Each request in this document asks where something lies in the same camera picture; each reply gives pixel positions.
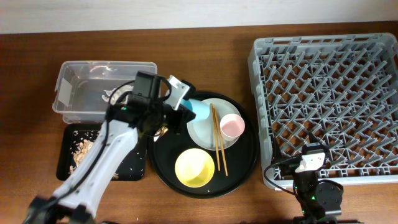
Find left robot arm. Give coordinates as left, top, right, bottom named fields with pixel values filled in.
left=24, top=71, right=196, bottom=223

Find round black serving tray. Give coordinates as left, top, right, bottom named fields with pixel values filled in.
left=148, top=91, right=260, bottom=199

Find black rectangular tray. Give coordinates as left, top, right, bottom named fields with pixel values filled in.
left=56, top=123, right=153, bottom=181

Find grey plate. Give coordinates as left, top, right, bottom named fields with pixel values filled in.
left=187, top=98, right=241, bottom=151

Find left wooden chopstick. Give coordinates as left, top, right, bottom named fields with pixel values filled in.
left=210, top=103, right=220, bottom=171

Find white napkin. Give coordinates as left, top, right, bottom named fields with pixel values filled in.
left=101, top=85, right=133, bottom=105

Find blue cup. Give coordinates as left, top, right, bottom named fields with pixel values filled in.
left=180, top=99, right=211, bottom=122

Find food scraps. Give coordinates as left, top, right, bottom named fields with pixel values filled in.
left=68, top=130, right=121, bottom=180

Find right wooden chopstick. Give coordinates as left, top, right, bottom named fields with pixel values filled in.
left=214, top=106, right=228, bottom=176

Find clear plastic bin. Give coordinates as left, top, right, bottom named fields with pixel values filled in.
left=52, top=60, right=157, bottom=123

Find grey dishwasher rack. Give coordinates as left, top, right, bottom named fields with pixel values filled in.
left=248, top=33, right=397, bottom=190

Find yellow bowl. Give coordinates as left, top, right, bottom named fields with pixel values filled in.
left=175, top=148, right=215, bottom=188

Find gold snack wrapper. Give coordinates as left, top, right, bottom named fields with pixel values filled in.
left=153, top=126, right=168, bottom=142

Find pink cup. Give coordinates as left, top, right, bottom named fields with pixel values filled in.
left=220, top=114, right=246, bottom=141

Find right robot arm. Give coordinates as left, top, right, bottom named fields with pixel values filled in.
left=280, top=133, right=344, bottom=223

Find wooden chopstick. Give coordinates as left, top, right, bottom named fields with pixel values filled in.
left=214, top=106, right=228, bottom=176
left=210, top=103, right=220, bottom=171

